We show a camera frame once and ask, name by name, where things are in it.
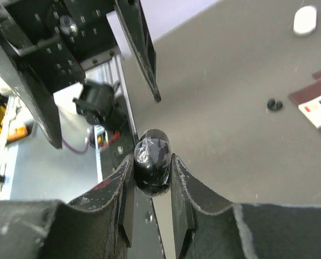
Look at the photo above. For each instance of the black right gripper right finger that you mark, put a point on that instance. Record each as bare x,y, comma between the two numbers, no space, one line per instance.
207,225

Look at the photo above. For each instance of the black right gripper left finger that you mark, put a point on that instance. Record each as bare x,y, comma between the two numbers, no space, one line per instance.
90,226

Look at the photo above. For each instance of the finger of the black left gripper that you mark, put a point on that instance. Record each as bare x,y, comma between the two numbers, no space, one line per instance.
133,21

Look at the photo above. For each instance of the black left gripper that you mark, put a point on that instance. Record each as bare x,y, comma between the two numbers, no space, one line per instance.
46,46

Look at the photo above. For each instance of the black earbud charging case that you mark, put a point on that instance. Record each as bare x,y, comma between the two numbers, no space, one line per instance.
152,163

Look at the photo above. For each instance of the black earbuds on table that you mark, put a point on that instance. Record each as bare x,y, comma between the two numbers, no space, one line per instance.
274,105

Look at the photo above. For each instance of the white earbud case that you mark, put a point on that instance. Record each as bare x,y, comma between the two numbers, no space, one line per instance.
305,20

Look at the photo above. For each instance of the colourful patterned placemat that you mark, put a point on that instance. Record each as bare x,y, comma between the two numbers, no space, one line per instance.
308,100

